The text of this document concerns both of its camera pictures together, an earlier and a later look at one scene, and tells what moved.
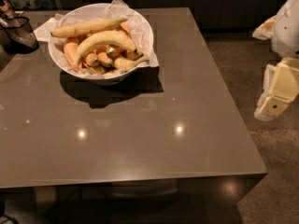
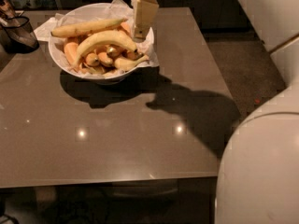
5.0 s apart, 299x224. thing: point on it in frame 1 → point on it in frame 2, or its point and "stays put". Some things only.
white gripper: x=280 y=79 → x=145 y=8
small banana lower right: x=127 y=63 stays put
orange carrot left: x=70 y=49 stays put
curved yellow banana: x=104 y=37 stays put
